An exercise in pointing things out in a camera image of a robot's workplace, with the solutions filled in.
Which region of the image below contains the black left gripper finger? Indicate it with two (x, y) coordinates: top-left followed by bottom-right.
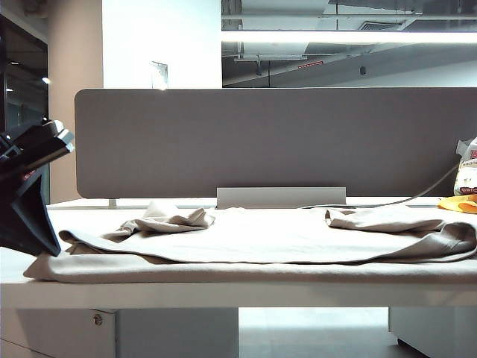
(0, 163), (63, 258)

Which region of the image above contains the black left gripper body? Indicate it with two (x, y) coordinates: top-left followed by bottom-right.
(0, 125), (75, 188)

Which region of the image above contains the beige T-shirt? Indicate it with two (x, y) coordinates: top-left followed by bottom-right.
(22, 200), (477, 284)

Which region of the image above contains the dark glass door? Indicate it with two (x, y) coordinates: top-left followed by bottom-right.
(0, 14), (51, 204)

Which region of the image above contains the white drawer cabinet with lock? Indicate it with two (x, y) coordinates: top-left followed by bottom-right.
(0, 308), (117, 358)

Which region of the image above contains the white desk support panel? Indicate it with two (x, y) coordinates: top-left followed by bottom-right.
(115, 307), (240, 358)

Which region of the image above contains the grey fabric desk divider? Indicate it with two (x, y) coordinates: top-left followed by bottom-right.
(74, 87), (477, 200)

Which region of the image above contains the long ceiling light strip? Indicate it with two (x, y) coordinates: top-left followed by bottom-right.
(221, 29), (477, 44)

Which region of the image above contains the ceiling air vent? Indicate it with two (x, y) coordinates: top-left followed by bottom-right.
(358, 19), (407, 31)

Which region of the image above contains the white plain cabinet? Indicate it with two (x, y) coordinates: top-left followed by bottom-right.
(388, 307), (477, 358)

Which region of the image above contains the yellow orange cloth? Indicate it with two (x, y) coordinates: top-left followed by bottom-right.
(437, 193), (477, 214)

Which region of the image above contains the printed snack bag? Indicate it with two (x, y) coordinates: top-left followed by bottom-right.
(452, 136), (477, 197)

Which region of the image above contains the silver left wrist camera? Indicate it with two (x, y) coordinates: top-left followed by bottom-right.
(41, 118), (76, 145)

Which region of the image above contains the metal wall plate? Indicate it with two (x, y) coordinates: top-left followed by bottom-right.
(151, 60), (168, 90)

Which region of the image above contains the grey cable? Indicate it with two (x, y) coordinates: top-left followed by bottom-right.
(300, 163), (460, 209)

